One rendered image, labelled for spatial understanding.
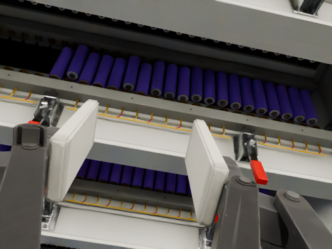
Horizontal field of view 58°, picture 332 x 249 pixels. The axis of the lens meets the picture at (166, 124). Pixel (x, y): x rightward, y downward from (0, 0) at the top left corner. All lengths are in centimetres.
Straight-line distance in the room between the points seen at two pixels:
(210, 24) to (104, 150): 21
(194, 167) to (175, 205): 38
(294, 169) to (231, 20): 22
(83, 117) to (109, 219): 39
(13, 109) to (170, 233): 31
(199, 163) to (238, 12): 21
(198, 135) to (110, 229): 38
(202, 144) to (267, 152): 30
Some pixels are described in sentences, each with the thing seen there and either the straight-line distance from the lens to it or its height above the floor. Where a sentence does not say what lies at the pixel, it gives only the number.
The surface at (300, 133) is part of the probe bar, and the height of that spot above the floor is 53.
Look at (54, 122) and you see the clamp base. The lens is 41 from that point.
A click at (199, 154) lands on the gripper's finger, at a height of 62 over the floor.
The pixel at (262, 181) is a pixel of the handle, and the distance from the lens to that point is 36.
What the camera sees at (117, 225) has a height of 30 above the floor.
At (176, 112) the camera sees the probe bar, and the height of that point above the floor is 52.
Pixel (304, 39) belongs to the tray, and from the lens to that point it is 37.
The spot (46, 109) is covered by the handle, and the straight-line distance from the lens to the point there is 40.
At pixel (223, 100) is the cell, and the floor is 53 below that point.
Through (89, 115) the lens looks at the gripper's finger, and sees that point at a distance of 17.
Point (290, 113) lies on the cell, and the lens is 49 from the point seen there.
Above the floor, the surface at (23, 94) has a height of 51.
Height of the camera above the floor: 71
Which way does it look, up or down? 29 degrees down
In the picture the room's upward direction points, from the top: 13 degrees clockwise
